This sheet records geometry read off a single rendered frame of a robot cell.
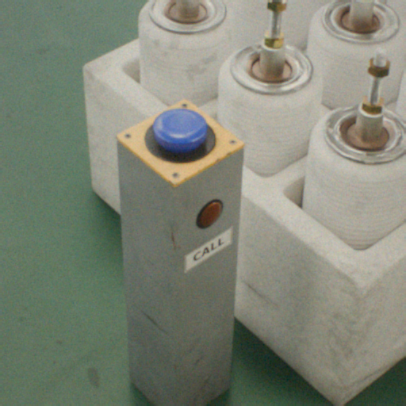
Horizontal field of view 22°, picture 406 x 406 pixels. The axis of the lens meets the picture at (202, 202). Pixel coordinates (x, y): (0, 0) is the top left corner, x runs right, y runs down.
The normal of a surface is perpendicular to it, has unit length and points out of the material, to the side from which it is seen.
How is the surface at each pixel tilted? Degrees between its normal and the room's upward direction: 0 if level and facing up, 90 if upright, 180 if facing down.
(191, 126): 0
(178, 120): 0
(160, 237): 90
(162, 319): 90
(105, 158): 90
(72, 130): 0
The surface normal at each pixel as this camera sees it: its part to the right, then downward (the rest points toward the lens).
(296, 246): -0.76, 0.45
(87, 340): 0.02, -0.71
